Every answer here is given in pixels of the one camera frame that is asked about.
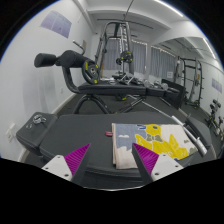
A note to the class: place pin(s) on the black power rack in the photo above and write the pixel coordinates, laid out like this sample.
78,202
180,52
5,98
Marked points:
196,83

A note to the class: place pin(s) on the black bench with roller pads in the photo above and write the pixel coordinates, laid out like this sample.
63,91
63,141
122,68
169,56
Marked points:
110,89

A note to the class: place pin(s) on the large purple wall poster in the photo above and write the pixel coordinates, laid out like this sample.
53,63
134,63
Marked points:
56,23

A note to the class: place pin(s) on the metal key bunch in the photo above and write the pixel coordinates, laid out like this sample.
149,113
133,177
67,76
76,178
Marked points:
39,119

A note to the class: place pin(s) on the black padded workout bench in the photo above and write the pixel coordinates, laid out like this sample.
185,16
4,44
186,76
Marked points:
76,133

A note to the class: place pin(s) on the silver barbell bar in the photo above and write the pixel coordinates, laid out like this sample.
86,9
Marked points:
193,138

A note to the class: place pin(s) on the black upright panel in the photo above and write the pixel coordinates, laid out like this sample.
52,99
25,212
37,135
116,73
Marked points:
176,86

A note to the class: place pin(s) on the small brown wall plaque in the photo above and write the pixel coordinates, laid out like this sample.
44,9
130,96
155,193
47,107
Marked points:
84,45

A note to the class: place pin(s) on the small purple wall poster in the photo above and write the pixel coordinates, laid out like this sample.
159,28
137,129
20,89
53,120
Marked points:
216,85

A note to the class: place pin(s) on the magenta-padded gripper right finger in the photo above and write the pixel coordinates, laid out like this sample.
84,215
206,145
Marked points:
148,160

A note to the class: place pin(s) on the short ceiling light strip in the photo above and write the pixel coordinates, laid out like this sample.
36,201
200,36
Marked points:
210,49

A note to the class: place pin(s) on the white wall socket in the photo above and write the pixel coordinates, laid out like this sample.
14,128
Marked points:
10,132

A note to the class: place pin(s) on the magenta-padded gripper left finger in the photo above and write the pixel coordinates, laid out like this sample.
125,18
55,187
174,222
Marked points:
76,160

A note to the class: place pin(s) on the group of grey dumbbells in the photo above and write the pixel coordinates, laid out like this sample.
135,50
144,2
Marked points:
146,81

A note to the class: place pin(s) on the black yellow weight plate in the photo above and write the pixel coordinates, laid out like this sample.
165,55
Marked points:
90,70
126,56

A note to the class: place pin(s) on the long ceiling light strip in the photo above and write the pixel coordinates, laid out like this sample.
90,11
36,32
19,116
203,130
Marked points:
170,8

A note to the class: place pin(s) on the grey window curtain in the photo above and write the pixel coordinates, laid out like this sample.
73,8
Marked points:
140,56
163,63

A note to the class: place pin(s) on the black yellow roller bench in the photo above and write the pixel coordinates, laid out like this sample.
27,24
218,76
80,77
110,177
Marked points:
215,110

